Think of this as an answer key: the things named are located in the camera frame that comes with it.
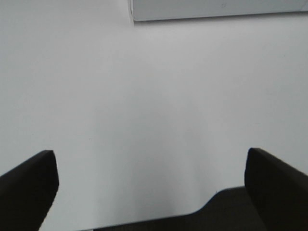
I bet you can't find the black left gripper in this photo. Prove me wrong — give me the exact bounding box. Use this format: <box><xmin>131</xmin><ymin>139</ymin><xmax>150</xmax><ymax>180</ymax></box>
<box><xmin>96</xmin><ymin>186</ymin><xmax>265</xmax><ymax>231</ymax></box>

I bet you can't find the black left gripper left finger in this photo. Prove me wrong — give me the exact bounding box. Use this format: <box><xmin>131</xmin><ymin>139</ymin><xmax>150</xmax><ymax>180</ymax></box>
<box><xmin>0</xmin><ymin>150</ymin><xmax>59</xmax><ymax>231</ymax></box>

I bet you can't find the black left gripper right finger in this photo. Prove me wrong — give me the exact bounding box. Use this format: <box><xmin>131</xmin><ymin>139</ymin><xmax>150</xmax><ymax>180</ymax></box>
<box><xmin>244</xmin><ymin>148</ymin><xmax>308</xmax><ymax>231</ymax></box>

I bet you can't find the white microwave door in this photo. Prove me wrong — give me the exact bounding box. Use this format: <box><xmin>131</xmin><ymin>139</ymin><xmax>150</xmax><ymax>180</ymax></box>
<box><xmin>130</xmin><ymin>0</ymin><xmax>308</xmax><ymax>22</ymax></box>

